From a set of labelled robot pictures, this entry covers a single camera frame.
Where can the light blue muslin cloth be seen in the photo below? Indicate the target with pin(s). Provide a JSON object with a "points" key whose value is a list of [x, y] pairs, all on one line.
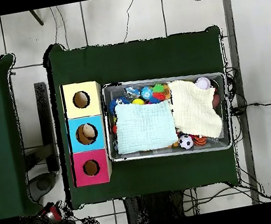
{"points": [[144, 126]]}

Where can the cream muslin cloth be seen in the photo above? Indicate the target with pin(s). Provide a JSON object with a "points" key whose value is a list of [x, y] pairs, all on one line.
{"points": [[194, 109]]}

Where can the shallow clear mesh bin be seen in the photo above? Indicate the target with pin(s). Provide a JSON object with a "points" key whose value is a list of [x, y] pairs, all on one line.
{"points": [[111, 90]]}

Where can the wooden three-hole box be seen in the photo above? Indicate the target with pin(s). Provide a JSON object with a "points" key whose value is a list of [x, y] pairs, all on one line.
{"points": [[84, 113]]}

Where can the yellow smooth ball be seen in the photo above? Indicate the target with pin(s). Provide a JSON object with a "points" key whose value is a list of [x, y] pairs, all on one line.
{"points": [[138, 101]]}

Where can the blue spiky ball with eyes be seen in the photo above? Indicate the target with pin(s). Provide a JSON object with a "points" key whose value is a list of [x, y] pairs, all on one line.
{"points": [[117, 102]]}

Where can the blue globe ball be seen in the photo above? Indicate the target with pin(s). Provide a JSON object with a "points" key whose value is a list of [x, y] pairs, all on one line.
{"points": [[147, 93]]}

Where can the multicolour spiky caterpillar toy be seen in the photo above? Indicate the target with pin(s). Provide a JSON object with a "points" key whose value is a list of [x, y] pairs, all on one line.
{"points": [[159, 92]]}

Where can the dark green table cloth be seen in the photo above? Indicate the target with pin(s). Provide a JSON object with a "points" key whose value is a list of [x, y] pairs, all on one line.
{"points": [[129, 61]]}

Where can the small soccer ball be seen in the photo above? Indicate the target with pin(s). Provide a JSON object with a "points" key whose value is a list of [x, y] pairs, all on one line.
{"points": [[186, 142]]}

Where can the white baseball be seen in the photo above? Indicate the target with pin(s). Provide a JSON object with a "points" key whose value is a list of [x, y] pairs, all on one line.
{"points": [[202, 83]]}

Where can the brown football toy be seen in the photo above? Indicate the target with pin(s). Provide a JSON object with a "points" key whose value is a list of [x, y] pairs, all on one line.
{"points": [[216, 100]]}

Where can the black stand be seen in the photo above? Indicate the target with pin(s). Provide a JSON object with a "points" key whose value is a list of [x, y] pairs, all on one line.
{"points": [[46, 120]]}

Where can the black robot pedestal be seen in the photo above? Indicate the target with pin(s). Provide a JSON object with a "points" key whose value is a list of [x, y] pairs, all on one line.
{"points": [[152, 209]]}

